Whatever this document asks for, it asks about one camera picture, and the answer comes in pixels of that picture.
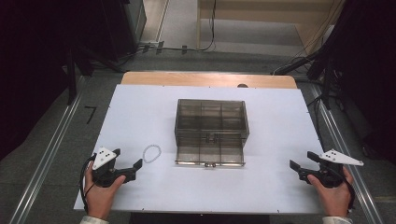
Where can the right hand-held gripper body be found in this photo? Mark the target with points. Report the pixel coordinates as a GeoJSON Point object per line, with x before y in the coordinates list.
{"type": "Point", "coordinates": [337, 158]}

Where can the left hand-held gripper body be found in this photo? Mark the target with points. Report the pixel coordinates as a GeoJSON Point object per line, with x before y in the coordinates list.
{"type": "Point", "coordinates": [104, 157]}

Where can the transparent box drawer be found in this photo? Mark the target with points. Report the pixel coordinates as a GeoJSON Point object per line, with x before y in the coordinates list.
{"type": "Point", "coordinates": [210, 154]}

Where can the smoky transparent jewelry box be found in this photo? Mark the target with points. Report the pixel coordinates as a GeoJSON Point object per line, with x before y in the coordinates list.
{"type": "Point", "coordinates": [211, 119]}

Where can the person's right hand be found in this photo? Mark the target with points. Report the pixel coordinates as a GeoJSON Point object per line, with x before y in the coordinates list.
{"type": "Point", "coordinates": [336, 199]}

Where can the person's left hand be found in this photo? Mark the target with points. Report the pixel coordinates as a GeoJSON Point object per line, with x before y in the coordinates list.
{"type": "Point", "coordinates": [99, 199]}

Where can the white table board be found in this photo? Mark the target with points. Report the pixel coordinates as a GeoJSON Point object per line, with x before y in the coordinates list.
{"type": "Point", "coordinates": [149, 118]}

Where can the black metal stand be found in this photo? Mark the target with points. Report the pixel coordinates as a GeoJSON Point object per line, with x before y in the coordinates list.
{"type": "Point", "coordinates": [71, 77]}
{"type": "Point", "coordinates": [327, 77]}

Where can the dark curtain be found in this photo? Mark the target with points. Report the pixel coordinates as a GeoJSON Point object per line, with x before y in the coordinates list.
{"type": "Point", "coordinates": [370, 77]}
{"type": "Point", "coordinates": [28, 62]}

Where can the wooden table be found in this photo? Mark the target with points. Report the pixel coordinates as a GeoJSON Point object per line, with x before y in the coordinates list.
{"type": "Point", "coordinates": [186, 79]}

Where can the dark cabinet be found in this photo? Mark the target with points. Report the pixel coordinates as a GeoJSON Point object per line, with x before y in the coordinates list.
{"type": "Point", "coordinates": [127, 25]}

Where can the metal floor rail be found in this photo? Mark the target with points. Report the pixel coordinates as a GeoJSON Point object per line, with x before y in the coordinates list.
{"type": "Point", "coordinates": [345, 149]}
{"type": "Point", "coordinates": [53, 149]}

